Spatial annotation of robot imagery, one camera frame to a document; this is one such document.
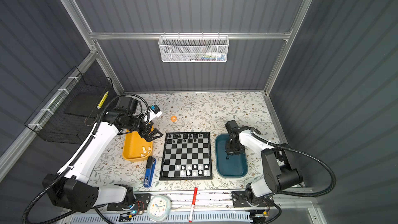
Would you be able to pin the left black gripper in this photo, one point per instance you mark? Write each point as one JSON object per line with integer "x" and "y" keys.
{"x": 150, "y": 137}

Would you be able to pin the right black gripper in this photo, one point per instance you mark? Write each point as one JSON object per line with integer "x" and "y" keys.
{"x": 228, "y": 149}

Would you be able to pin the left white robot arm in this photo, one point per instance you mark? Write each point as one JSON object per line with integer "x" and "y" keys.
{"x": 69, "y": 188}

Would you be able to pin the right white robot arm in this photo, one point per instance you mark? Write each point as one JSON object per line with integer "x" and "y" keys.
{"x": 280, "y": 171}

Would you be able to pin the teal plastic tray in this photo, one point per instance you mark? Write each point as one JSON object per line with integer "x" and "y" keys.
{"x": 229, "y": 166}

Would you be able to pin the yellow plastic tray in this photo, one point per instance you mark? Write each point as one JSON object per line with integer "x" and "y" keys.
{"x": 135, "y": 148}

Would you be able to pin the blue stapler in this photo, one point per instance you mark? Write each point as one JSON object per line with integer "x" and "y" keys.
{"x": 150, "y": 169}

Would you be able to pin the black white chessboard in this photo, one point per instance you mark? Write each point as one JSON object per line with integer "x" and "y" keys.
{"x": 186, "y": 156}

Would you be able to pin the red white marker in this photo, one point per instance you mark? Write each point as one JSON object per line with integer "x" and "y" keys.
{"x": 190, "y": 219}

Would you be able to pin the small white clock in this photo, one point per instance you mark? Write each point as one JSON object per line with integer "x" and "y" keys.
{"x": 159, "y": 208}

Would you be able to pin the black wire basket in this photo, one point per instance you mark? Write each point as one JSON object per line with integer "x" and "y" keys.
{"x": 70, "y": 114}

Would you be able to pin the white wire basket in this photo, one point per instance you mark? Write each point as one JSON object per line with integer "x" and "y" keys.
{"x": 190, "y": 49}

